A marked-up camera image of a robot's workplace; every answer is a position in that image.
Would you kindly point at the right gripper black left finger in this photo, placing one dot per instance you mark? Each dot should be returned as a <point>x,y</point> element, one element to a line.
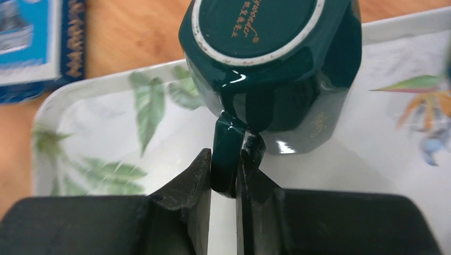
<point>172,220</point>

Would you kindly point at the dark green faceted mug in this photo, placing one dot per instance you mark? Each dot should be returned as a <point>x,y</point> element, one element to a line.
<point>274,73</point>

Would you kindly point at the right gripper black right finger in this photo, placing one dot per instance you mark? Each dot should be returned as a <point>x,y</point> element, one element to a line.
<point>274,220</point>

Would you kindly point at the floral white serving tray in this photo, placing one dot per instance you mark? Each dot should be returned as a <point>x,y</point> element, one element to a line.
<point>389,134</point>

